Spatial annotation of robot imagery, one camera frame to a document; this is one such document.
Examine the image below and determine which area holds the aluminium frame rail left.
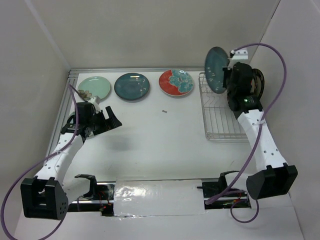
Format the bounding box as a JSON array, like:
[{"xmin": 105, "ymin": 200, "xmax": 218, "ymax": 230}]
[{"xmin": 46, "ymin": 73, "xmax": 79, "ymax": 156}]

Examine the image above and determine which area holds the dark teal plate front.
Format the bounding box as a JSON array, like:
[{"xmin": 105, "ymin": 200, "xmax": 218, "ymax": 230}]
[{"xmin": 204, "ymin": 46, "xmax": 229, "ymax": 94}]

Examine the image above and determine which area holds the black rimmed beige plate front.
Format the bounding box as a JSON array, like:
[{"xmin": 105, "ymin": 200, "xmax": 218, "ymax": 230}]
[{"xmin": 250, "ymin": 68, "xmax": 265, "ymax": 100}]

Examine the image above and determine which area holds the white wire dish rack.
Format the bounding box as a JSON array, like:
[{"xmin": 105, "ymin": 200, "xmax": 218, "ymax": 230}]
[{"xmin": 198, "ymin": 72, "xmax": 248, "ymax": 143}]

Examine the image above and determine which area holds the mint green flower plate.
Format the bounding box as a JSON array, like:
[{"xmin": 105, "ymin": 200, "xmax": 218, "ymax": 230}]
[
  {"xmin": 66, "ymin": 112, "xmax": 76, "ymax": 126},
  {"xmin": 77, "ymin": 76, "xmax": 111, "ymax": 101}
]

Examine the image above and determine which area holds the red teal floral plate back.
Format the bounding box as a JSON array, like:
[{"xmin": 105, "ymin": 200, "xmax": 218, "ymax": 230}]
[{"xmin": 158, "ymin": 69, "xmax": 194, "ymax": 97}]

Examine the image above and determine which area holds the mint green flower plate back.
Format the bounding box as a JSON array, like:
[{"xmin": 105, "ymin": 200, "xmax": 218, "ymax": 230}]
[{"xmin": 77, "ymin": 76, "xmax": 111, "ymax": 101}]

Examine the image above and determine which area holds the dark teal plate back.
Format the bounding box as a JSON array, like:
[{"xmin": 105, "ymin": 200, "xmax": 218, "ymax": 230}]
[{"xmin": 114, "ymin": 73, "xmax": 150, "ymax": 101}]

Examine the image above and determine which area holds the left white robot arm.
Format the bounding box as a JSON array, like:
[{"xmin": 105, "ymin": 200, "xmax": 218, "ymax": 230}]
[{"xmin": 20, "ymin": 101, "xmax": 122, "ymax": 220}]

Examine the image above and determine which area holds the mint green flower plate front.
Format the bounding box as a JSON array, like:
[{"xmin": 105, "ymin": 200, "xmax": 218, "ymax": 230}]
[{"xmin": 66, "ymin": 112, "xmax": 76, "ymax": 126}]

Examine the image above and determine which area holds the white foil cover sheet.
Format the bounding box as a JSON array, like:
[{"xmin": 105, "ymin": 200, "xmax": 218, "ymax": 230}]
[{"xmin": 113, "ymin": 179, "xmax": 206, "ymax": 217}]

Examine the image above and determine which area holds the aluminium frame rail back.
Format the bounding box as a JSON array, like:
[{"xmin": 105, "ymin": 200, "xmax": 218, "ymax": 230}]
[{"xmin": 68, "ymin": 66, "xmax": 205, "ymax": 77}]

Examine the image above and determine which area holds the dark teal plate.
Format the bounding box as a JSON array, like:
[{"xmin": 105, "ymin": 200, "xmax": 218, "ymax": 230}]
[
  {"xmin": 204, "ymin": 46, "xmax": 229, "ymax": 94},
  {"xmin": 114, "ymin": 73, "xmax": 150, "ymax": 101}
]

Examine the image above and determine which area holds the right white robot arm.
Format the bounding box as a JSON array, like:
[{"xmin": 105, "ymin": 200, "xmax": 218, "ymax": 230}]
[{"xmin": 221, "ymin": 62, "xmax": 298, "ymax": 200}]

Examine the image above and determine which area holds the aluminium frame rail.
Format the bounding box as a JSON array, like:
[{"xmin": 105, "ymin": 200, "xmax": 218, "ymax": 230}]
[
  {"xmin": 46, "ymin": 73, "xmax": 79, "ymax": 156},
  {"xmin": 68, "ymin": 66, "xmax": 205, "ymax": 77}
]

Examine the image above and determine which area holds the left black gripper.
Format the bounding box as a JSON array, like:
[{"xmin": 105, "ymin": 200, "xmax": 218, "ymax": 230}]
[{"xmin": 87, "ymin": 106, "xmax": 122, "ymax": 136}]

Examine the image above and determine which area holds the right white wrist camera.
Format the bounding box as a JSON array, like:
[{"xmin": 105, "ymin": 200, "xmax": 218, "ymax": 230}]
[{"xmin": 227, "ymin": 48, "xmax": 249, "ymax": 70}]

